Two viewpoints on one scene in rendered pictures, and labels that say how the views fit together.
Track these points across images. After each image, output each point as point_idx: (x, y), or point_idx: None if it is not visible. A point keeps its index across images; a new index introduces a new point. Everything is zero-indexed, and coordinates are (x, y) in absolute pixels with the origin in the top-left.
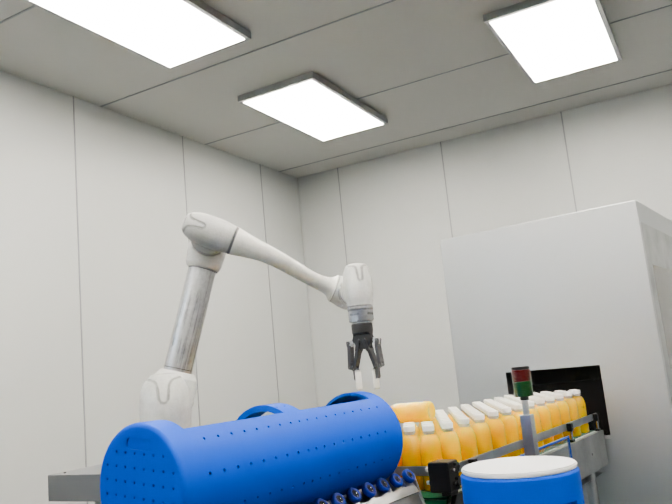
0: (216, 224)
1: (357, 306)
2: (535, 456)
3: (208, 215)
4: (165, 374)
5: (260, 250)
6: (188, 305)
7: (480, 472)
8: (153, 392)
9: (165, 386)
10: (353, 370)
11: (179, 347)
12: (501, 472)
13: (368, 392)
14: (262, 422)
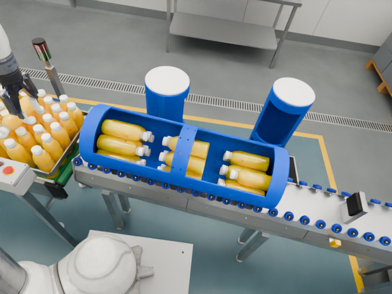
0: None
1: (11, 53)
2: (149, 74)
3: None
4: (99, 251)
5: None
6: None
7: (184, 88)
8: (128, 257)
9: (121, 244)
10: (21, 112)
11: (9, 262)
12: (186, 83)
13: (95, 107)
14: (220, 132)
